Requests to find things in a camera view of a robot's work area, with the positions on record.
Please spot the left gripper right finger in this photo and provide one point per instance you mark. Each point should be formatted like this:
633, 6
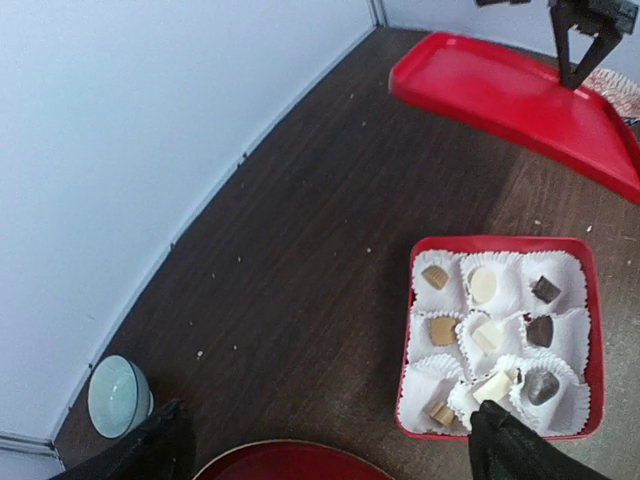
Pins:
502, 447

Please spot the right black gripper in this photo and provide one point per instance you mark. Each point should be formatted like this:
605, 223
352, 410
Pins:
575, 7

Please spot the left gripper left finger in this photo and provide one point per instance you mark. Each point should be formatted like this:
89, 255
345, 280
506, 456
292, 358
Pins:
161, 447

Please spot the white trapezoid chocolate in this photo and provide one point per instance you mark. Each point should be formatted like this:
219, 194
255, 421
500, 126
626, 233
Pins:
498, 386

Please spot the red tin lid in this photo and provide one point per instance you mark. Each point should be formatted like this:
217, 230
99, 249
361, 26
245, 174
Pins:
520, 100

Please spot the white oval chocolate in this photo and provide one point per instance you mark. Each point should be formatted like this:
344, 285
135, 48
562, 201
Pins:
483, 285

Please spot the white square chocolate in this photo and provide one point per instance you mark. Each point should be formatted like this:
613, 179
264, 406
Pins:
488, 337

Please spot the tan cup chocolate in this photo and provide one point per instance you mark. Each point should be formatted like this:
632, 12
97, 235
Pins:
443, 331

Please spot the tan barrel chocolate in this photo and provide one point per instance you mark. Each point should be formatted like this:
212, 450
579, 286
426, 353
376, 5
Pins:
441, 413

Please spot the dark chocolate front box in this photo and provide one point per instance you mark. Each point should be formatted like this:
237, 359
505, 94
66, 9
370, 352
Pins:
540, 386

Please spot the dark chocolate in box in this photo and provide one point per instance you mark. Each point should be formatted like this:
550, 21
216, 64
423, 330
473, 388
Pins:
540, 331

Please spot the red patterned small dish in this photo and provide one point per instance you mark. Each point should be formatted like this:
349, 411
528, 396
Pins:
620, 91

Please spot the pale green ceramic bowl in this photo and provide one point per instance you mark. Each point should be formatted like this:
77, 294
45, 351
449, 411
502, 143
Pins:
119, 397

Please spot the round red tray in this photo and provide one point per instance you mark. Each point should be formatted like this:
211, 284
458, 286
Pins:
289, 459

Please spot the red square tin box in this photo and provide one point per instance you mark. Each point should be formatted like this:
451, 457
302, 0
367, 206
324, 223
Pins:
515, 320

